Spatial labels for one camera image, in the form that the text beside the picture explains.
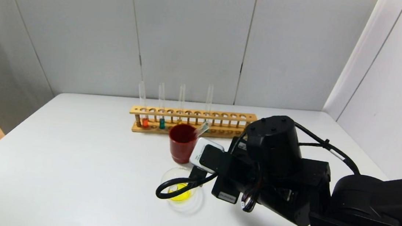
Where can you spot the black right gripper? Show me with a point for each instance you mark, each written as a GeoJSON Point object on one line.
{"type": "Point", "coordinates": [226, 192]}

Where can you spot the test tube with yellow liquid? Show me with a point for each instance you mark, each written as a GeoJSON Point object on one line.
{"type": "Point", "coordinates": [202, 129]}
{"type": "Point", "coordinates": [181, 100]}

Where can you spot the wooden test tube rack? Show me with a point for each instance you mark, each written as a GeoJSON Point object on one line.
{"type": "Point", "coordinates": [186, 113]}

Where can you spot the test tube with blue liquid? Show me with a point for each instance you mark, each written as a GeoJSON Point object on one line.
{"type": "Point", "coordinates": [162, 124]}
{"type": "Point", "coordinates": [209, 99]}

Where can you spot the test tube with orange liquid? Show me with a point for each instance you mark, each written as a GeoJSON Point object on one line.
{"type": "Point", "coordinates": [144, 123]}

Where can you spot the clear glass bowl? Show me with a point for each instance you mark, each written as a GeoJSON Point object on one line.
{"type": "Point", "coordinates": [178, 196]}

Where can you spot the red plastic cup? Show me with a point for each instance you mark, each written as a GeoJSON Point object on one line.
{"type": "Point", "coordinates": [179, 144]}

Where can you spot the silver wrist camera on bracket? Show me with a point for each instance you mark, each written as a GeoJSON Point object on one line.
{"type": "Point", "coordinates": [206, 156]}

